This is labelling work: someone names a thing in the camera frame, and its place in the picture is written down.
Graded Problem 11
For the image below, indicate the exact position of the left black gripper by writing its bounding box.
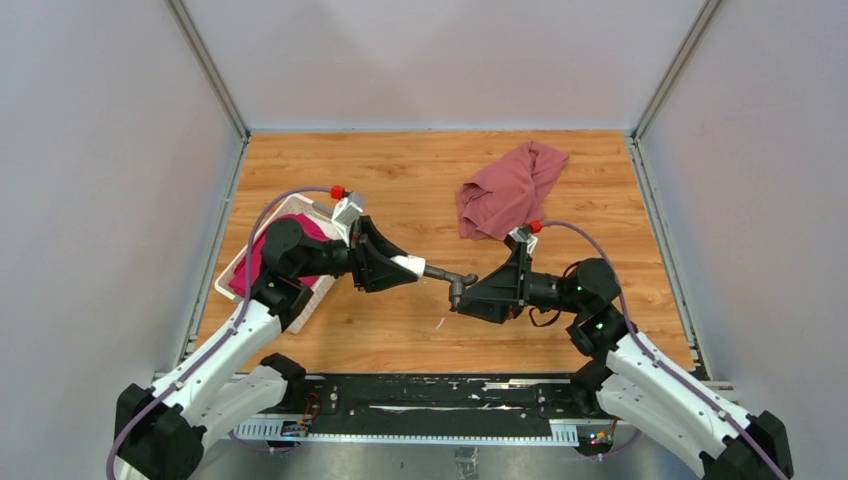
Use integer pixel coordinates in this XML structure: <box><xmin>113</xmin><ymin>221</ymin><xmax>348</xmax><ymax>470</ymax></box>
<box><xmin>294</xmin><ymin>216</ymin><xmax>417</xmax><ymax>292</ymax></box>

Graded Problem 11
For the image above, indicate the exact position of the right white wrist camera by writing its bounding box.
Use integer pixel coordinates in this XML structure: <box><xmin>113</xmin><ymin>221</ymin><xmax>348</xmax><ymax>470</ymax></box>
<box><xmin>504</xmin><ymin>225</ymin><xmax>538</xmax><ymax>256</ymax></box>

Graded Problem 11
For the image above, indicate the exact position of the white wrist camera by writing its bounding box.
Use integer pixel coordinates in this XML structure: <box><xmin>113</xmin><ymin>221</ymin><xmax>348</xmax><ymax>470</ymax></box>
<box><xmin>504</xmin><ymin>225</ymin><xmax>538</xmax><ymax>256</ymax></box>
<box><xmin>331</xmin><ymin>192</ymin><xmax>365</xmax><ymax>244</ymax></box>

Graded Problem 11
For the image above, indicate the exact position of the white pipe elbow fitting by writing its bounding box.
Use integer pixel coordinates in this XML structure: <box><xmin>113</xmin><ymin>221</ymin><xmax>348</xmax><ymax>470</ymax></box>
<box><xmin>391</xmin><ymin>255</ymin><xmax>426</xmax><ymax>279</ymax></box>

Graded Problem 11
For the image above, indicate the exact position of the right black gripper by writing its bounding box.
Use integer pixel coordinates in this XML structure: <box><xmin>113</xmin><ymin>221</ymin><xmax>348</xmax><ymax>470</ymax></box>
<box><xmin>457</xmin><ymin>241</ymin><xmax>587</xmax><ymax>323</ymax></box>

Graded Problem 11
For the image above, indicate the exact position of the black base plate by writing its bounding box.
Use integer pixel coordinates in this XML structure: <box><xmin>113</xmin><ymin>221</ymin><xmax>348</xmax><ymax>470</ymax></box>
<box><xmin>241</xmin><ymin>372</ymin><xmax>639</xmax><ymax>440</ymax></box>

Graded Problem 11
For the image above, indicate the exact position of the white plastic basket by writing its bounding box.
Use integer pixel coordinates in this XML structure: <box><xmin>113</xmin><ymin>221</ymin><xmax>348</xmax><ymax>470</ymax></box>
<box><xmin>214</xmin><ymin>191</ymin><xmax>347</xmax><ymax>333</ymax></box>

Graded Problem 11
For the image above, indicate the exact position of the aluminium frame rail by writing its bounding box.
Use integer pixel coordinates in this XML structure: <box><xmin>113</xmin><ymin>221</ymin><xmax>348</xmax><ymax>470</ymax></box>
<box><xmin>155</xmin><ymin>370</ymin><xmax>737</xmax><ymax>448</ymax></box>

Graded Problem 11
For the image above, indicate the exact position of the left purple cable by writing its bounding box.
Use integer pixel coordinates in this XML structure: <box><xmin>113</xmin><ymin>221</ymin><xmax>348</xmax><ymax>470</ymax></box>
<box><xmin>105</xmin><ymin>186</ymin><xmax>349</xmax><ymax>480</ymax></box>

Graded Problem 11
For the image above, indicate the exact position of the dusty pink cloth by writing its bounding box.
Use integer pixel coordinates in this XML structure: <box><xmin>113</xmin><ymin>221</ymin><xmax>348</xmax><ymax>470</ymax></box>
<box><xmin>455</xmin><ymin>141</ymin><xmax>570</xmax><ymax>240</ymax></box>

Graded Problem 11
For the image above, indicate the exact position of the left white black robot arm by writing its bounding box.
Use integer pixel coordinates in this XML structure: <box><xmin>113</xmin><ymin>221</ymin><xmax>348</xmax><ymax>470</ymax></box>
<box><xmin>106</xmin><ymin>216</ymin><xmax>427</xmax><ymax>479</ymax></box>

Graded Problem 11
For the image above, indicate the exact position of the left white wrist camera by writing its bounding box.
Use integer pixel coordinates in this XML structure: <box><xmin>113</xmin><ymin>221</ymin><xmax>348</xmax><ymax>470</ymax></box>
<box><xmin>331</xmin><ymin>192</ymin><xmax>365</xmax><ymax>244</ymax></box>

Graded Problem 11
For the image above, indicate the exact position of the magenta cloth in basket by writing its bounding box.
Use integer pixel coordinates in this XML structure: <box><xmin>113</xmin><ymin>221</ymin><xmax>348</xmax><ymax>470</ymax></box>
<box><xmin>220</xmin><ymin>213</ymin><xmax>331</xmax><ymax>301</ymax></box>

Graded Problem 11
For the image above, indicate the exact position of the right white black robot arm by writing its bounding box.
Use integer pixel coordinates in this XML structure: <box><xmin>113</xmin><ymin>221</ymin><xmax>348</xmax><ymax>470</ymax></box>
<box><xmin>451</xmin><ymin>242</ymin><xmax>794</xmax><ymax>479</ymax></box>

